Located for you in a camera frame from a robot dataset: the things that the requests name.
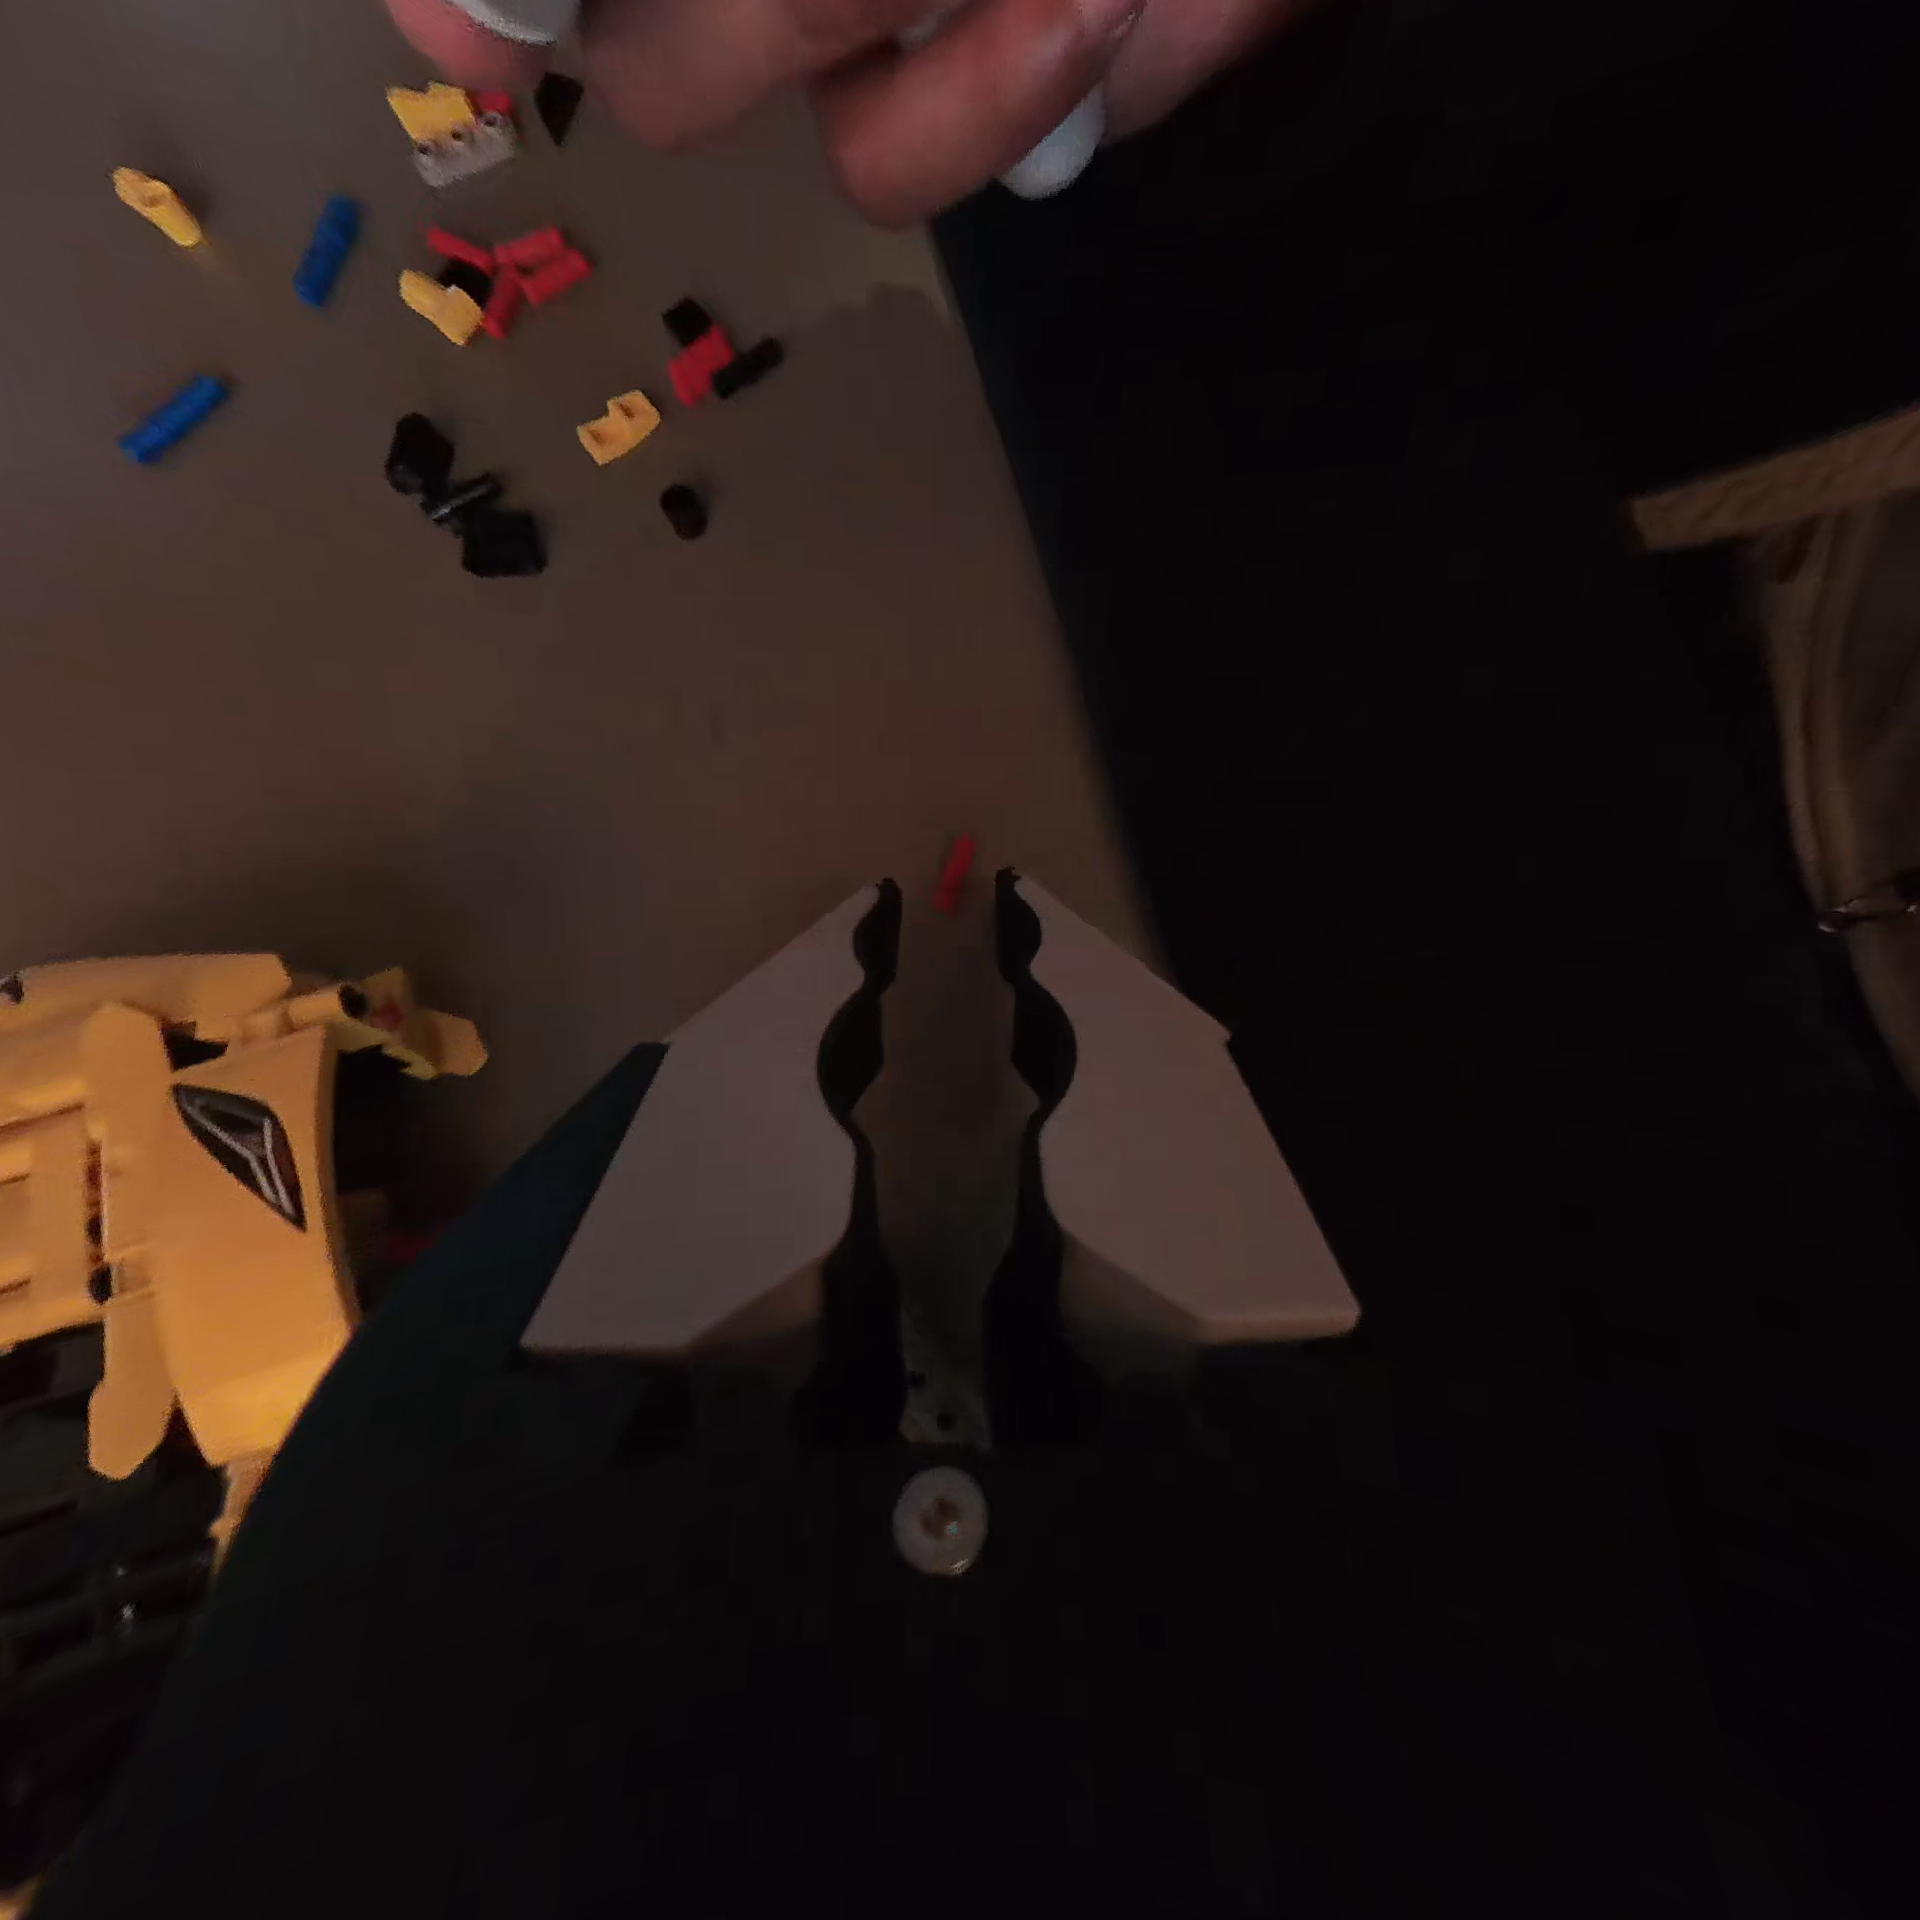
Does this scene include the yellow toy brick car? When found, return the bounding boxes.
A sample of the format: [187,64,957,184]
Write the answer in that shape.
[0,952,490,1847]

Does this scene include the person's right hand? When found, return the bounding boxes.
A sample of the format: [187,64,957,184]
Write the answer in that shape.
[383,0,1308,228]

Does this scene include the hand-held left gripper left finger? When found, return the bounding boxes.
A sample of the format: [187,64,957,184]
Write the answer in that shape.
[516,875,906,1450]

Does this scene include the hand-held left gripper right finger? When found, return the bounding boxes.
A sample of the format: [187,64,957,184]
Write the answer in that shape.
[991,865,1364,1450]

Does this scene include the scattered mixed brick pieces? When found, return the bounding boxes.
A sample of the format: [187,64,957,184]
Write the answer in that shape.
[113,65,791,580]

